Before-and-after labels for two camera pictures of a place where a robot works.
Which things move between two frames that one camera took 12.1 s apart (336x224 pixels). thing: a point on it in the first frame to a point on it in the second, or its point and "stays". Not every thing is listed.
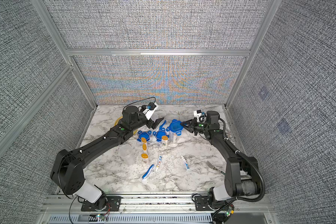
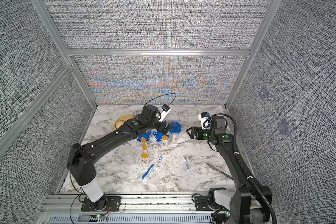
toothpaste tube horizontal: x=160 y=158 stays
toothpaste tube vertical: x=185 y=163 stays
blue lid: x=175 y=127 stays
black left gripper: x=150 y=123 to x=162 y=129
